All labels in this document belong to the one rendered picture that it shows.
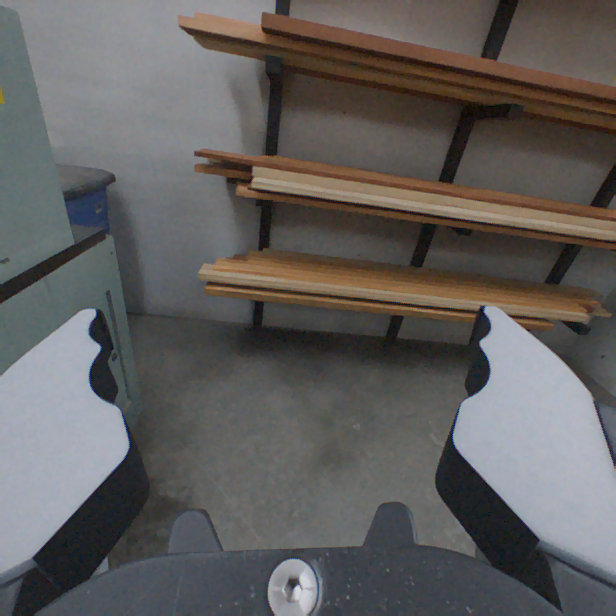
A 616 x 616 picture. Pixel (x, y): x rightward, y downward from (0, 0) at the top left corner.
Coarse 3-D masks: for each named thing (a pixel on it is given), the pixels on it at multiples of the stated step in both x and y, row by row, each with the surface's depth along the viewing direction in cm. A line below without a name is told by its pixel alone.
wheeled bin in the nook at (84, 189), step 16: (64, 176) 131; (80, 176) 137; (96, 176) 146; (112, 176) 156; (64, 192) 121; (80, 192) 129; (96, 192) 150; (80, 208) 139; (96, 208) 153; (80, 224) 141; (96, 224) 155
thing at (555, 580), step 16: (608, 416) 6; (608, 432) 6; (608, 448) 6; (528, 560) 5; (544, 560) 4; (560, 560) 4; (528, 576) 5; (544, 576) 4; (560, 576) 4; (576, 576) 4; (592, 576) 4; (544, 592) 4; (560, 592) 4; (576, 592) 4; (592, 592) 4; (608, 592) 4; (560, 608) 4; (576, 608) 4; (592, 608) 4; (608, 608) 4
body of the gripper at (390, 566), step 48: (192, 528) 4; (384, 528) 5; (96, 576) 4; (144, 576) 4; (192, 576) 4; (240, 576) 4; (288, 576) 4; (336, 576) 4; (384, 576) 4; (432, 576) 4; (480, 576) 4
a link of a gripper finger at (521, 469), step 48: (480, 336) 10; (528, 336) 9; (480, 384) 8; (528, 384) 7; (576, 384) 7; (480, 432) 6; (528, 432) 6; (576, 432) 6; (480, 480) 5; (528, 480) 5; (576, 480) 5; (480, 528) 6; (528, 528) 5; (576, 528) 5
